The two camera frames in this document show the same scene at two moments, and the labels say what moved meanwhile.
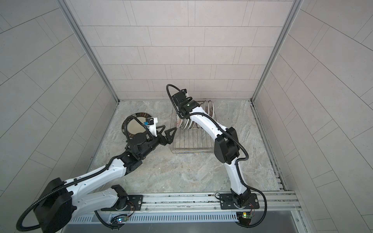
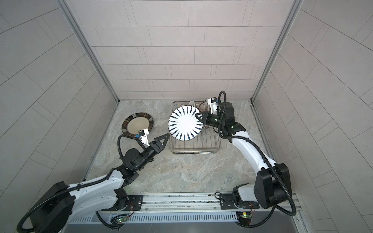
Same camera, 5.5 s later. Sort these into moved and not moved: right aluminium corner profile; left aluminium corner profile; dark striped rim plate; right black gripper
Moved: right black gripper
Not moved: dark striped rim plate; right aluminium corner profile; left aluminium corner profile
